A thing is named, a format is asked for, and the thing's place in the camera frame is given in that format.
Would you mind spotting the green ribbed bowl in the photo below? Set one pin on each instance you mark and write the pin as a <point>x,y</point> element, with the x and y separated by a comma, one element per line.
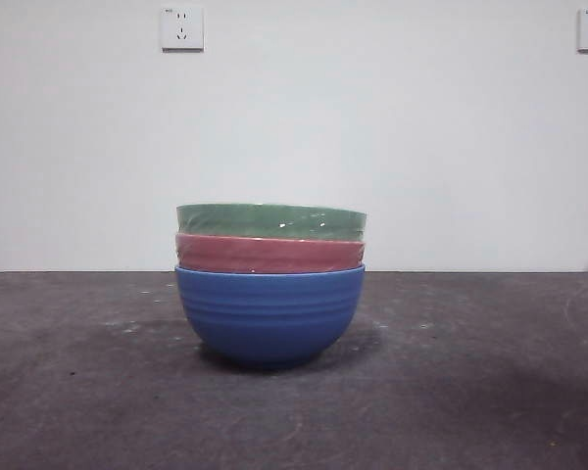
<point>255,222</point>

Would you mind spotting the red ribbed bowl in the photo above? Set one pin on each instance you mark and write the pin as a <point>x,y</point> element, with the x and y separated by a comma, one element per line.
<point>235,257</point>

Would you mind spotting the blue ribbed bowl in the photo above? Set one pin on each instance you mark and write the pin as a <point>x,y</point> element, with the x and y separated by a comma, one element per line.
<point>269,318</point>

